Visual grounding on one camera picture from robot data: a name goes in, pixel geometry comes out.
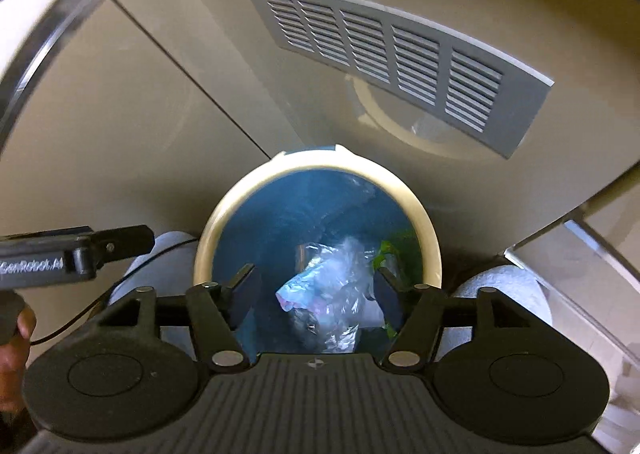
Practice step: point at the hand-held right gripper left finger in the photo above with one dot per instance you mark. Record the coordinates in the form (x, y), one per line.
(246, 296)

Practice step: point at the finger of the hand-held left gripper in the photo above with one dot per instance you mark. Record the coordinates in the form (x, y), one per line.
(125, 241)

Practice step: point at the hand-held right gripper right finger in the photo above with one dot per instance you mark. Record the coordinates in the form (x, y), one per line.
(386, 296)

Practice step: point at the green white snack wrapper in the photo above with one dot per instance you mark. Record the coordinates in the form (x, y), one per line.
(395, 246)

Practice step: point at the blue plastic wrapper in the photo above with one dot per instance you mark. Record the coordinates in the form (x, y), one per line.
(325, 284)

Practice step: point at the cream rim trash bin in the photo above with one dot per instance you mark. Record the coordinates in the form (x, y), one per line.
(320, 167)

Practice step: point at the person's left hand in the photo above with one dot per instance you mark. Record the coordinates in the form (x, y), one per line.
(19, 359)

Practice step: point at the white paper roll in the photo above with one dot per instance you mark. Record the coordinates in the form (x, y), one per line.
(170, 254)
(505, 279)

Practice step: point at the blue bin liner bag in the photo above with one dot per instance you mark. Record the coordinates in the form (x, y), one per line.
(270, 219)

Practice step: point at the chrome trim strip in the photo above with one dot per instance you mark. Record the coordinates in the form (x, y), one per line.
(35, 64)

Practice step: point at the grey vent grille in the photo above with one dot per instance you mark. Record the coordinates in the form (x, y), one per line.
(400, 54)

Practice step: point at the chrome metal frame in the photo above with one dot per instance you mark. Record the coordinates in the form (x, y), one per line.
(560, 244)

